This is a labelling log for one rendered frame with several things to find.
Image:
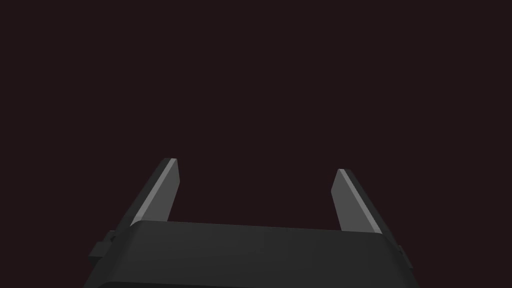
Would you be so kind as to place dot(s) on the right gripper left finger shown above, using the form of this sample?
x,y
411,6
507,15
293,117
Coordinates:
x,y
158,198

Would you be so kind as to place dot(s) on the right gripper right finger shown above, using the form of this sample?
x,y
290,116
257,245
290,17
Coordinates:
x,y
352,206

